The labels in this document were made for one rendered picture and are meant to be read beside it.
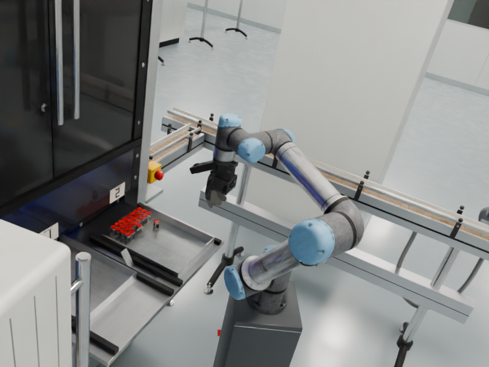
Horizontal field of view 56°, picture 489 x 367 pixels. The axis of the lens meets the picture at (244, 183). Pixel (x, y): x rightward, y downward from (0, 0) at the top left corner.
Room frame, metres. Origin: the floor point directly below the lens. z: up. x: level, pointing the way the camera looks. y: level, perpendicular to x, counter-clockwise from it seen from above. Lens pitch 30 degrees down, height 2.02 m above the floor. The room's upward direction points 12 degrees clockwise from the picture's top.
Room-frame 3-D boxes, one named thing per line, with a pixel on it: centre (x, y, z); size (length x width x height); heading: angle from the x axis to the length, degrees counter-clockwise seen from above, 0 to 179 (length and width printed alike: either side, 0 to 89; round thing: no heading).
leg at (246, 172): (2.30, 0.00, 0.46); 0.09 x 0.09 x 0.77; 70
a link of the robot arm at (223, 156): (1.39, 0.09, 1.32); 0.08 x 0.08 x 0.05
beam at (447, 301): (2.11, -0.51, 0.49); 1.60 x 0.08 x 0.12; 70
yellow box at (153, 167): (1.70, 0.41, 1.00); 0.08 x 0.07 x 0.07; 70
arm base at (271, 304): (1.30, -0.18, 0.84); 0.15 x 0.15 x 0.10
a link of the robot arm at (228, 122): (1.39, 0.09, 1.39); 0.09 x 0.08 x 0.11; 43
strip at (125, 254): (1.21, 0.30, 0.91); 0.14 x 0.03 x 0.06; 71
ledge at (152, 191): (1.72, 0.44, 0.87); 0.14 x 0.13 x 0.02; 70
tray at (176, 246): (1.38, 0.27, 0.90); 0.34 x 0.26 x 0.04; 70
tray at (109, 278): (1.10, 0.50, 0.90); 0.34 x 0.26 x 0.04; 70
